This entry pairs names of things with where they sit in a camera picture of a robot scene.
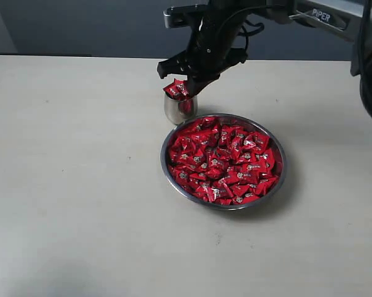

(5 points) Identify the top red candy in cup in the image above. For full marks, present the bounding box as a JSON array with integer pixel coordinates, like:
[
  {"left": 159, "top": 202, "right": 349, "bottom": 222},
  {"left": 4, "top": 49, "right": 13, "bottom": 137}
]
[{"left": 163, "top": 79, "right": 190, "bottom": 98}]

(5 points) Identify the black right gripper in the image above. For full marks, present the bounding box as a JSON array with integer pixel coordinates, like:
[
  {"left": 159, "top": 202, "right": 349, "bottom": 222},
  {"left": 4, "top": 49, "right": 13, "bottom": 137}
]
[{"left": 157, "top": 9, "right": 247, "bottom": 96}]

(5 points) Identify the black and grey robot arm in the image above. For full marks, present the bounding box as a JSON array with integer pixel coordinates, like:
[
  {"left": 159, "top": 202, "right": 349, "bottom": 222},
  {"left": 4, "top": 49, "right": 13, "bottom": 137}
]
[{"left": 157, "top": 1, "right": 372, "bottom": 118}]

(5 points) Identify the red wrapped candy pile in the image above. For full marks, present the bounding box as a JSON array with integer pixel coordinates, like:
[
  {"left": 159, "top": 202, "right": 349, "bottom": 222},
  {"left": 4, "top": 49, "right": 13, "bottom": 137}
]
[{"left": 167, "top": 116, "right": 282, "bottom": 205}]

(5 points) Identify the stainless steel cup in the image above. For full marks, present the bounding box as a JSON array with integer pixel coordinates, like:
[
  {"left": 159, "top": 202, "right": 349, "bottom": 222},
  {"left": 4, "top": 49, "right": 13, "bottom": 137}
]
[{"left": 164, "top": 93, "right": 198, "bottom": 125}]

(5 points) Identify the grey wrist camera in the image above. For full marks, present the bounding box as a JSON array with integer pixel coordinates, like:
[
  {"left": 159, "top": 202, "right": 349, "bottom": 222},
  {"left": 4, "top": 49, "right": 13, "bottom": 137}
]
[{"left": 163, "top": 4, "right": 208, "bottom": 29}]

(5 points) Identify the round stainless steel plate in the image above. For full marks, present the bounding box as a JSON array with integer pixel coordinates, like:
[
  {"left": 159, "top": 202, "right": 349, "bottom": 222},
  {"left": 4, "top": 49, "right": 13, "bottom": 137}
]
[{"left": 160, "top": 113, "right": 288, "bottom": 211}]

